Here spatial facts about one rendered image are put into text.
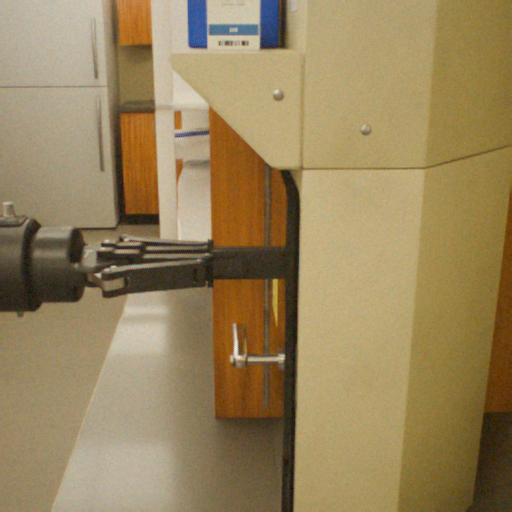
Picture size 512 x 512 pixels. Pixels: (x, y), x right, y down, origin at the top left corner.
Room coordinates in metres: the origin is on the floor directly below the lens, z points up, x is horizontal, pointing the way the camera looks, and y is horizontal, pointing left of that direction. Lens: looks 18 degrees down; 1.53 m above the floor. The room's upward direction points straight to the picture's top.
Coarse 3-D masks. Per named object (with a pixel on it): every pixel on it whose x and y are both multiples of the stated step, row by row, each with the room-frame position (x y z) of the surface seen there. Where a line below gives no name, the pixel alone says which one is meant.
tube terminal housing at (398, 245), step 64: (320, 0) 0.61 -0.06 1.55; (384, 0) 0.61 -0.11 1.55; (448, 0) 0.63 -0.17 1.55; (320, 64) 0.61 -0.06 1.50; (384, 64) 0.61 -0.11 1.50; (448, 64) 0.64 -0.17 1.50; (320, 128) 0.61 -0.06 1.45; (384, 128) 0.61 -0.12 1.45; (448, 128) 0.64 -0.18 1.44; (320, 192) 0.61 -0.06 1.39; (384, 192) 0.61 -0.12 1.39; (448, 192) 0.65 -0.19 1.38; (320, 256) 0.61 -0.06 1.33; (384, 256) 0.61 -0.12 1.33; (448, 256) 0.66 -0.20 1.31; (320, 320) 0.61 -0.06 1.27; (384, 320) 0.62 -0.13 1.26; (448, 320) 0.67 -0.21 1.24; (320, 384) 0.61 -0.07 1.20; (384, 384) 0.62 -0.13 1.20; (448, 384) 0.68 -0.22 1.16; (320, 448) 0.61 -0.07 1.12; (384, 448) 0.62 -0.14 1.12; (448, 448) 0.70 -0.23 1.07
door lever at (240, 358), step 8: (240, 328) 0.72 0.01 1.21; (240, 336) 0.70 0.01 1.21; (240, 344) 0.68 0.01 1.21; (240, 352) 0.66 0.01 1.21; (280, 352) 0.66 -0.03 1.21; (232, 360) 0.66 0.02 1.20; (240, 360) 0.65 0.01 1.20; (248, 360) 0.66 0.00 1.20; (256, 360) 0.66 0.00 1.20; (264, 360) 0.66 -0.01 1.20; (272, 360) 0.66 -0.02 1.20; (280, 360) 0.65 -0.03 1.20; (280, 368) 0.65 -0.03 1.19
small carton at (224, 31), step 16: (208, 0) 0.70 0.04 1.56; (224, 0) 0.70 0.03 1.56; (240, 0) 0.70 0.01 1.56; (256, 0) 0.70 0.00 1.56; (208, 16) 0.70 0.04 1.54; (224, 16) 0.70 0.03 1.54; (240, 16) 0.70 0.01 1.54; (256, 16) 0.70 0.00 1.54; (208, 32) 0.70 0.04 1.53; (224, 32) 0.70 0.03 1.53; (240, 32) 0.70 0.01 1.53; (256, 32) 0.70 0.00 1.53; (208, 48) 0.70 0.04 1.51; (224, 48) 0.70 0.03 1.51; (240, 48) 0.70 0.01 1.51; (256, 48) 0.70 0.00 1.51
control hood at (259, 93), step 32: (192, 64) 0.61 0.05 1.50; (224, 64) 0.61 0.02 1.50; (256, 64) 0.61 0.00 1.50; (288, 64) 0.61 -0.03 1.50; (224, 96) 0.61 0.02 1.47; (256, 96) 0.61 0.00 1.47; (288, 96) 0.61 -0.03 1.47; (256, 128) 0.61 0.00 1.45; (288, 128) 0.61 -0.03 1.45; (288, 160) 0.61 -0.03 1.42
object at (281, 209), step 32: (288, 192) 0.63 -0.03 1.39; (288, 224) 0.62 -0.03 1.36; (288, 256) 0.62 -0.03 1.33; (288, 288) 0.62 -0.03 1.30; (288, 320) 0.62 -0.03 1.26; (288, 352) 0.62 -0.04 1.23; (288, 384) 0.62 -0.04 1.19; (288, 416) 0.62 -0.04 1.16; (288, 448) 0.62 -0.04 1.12; (288, 480) 0.62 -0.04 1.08
